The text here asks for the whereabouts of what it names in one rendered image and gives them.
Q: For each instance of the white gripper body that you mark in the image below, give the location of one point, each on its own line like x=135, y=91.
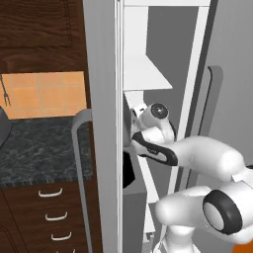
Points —
x=135, y=111

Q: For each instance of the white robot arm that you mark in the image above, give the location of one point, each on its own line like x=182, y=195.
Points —
x=204, y=158

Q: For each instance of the black container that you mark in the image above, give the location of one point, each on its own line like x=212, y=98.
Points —
x=127, y=171

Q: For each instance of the grey fridge door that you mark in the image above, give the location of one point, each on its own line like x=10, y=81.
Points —
x=102, y=99

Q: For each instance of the white fridge shelf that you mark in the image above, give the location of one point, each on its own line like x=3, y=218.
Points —
x=141, y=72

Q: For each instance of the grey fridge cabinet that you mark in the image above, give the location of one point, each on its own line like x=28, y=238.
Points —
x=230, y=49

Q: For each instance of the grey hanging fork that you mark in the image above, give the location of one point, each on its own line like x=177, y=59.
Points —
x=5, y=95

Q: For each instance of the grey round pot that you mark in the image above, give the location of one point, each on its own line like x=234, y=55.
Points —
x=4, y=126

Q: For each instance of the dark wood drawer unit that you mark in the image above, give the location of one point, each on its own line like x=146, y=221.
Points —
x=26, y=217

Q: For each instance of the orange object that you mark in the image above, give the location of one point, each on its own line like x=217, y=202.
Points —
x=243, y=249

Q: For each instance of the dark wood wall cupboard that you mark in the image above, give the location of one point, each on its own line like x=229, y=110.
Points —
x=39, y=29

